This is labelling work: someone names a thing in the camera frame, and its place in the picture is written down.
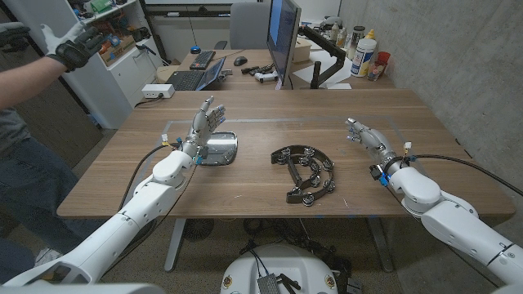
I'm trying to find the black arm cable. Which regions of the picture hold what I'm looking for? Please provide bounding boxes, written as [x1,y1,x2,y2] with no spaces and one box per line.
[118,142,183,212]
[383,154,523,197]

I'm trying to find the cardboard box with tools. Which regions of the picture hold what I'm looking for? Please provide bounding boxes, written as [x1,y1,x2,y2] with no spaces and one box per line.
[99,34,137,68]

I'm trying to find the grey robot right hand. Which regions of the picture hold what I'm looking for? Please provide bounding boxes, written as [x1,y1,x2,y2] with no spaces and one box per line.
[345,118,400,172]

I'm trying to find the dark lidded tall jar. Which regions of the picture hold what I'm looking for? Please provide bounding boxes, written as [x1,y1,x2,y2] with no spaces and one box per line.
[346,25,366,60]

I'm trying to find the person's bare forearm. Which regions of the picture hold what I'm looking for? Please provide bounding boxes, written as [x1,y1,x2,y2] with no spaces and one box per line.
[0,55,69,109]

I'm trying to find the grey finned torso module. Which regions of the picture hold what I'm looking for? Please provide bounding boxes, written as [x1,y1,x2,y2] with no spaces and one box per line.
[256,274,282,294]

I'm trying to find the person in grey shirt, jeans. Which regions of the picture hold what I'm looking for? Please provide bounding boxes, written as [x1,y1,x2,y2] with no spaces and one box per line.
[0,106,106,283]

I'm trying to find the wooden office desk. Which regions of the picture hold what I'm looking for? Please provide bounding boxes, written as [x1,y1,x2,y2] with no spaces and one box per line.
[157,48,396,91]

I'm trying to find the plain small cardboard box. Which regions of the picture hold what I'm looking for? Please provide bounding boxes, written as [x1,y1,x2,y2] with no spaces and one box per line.
[292,37,312,64]

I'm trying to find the grey office chair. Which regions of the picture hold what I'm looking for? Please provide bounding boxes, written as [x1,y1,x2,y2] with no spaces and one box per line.
[214,2,271,51]

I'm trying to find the black half-moon tambourine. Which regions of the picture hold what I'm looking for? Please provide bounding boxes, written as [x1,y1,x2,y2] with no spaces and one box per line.
[270,145,337,207]

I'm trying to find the black keyboard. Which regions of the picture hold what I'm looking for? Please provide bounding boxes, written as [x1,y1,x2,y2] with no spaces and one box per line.
[189,49,217,71]

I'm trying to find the open dark laptop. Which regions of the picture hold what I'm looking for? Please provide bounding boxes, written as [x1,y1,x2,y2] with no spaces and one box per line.
[165,56,227,91]

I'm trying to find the black computer monitor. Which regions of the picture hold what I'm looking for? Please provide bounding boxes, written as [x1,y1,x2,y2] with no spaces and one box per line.
[266,0,302,87]

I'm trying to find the white power strip box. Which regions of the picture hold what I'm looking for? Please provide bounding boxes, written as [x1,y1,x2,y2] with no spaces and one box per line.
[141,83,176,100]

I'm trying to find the grey metal table leg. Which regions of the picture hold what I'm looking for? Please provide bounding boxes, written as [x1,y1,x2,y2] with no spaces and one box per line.
[366,216,396,274]
[163,218,187,273]

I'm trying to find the white storage cabinet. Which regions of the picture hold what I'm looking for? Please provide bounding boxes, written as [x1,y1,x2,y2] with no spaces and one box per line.
[3,0,164,130]

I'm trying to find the person's dark gloved hand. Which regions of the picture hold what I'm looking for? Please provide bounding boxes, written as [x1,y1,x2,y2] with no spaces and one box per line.
[0,22,32,52]

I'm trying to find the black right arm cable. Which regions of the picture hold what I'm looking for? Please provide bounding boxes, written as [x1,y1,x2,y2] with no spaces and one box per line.
[383,154,523,197]

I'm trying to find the rounded rectangular silver mirror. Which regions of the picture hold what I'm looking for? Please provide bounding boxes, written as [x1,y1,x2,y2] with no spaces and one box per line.
[199,131,239,167]

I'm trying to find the clear glass tumbler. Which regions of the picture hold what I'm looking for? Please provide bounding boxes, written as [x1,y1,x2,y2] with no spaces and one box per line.
[367,60,387,82]

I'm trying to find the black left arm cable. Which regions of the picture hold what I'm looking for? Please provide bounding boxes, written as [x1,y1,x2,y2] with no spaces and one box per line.
[118,142,183,212]

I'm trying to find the black handheld devices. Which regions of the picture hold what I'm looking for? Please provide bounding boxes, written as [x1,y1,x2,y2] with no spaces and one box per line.
[240,63,275,77]

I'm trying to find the white wipes canister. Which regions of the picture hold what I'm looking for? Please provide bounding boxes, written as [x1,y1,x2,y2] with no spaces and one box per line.
[350,38,378,78]

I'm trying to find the white paper sheets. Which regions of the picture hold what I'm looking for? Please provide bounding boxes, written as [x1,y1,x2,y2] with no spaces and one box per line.
[292,49,356,90]

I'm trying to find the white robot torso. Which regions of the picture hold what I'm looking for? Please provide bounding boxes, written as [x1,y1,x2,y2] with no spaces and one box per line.
[220,243,339,294]

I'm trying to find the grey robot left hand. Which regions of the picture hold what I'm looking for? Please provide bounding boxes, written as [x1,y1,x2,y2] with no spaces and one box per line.
[181,96,227,158]

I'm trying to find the red cup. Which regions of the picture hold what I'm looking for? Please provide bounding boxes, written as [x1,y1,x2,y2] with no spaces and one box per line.
[376,51,391,75]

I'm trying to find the person's black white gloved hand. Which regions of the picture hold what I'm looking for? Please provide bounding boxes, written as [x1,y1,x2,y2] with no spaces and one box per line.
[40,22,105,73]

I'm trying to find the white handheld controller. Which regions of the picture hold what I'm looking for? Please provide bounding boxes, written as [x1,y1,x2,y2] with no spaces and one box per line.
[254,71,279,84]

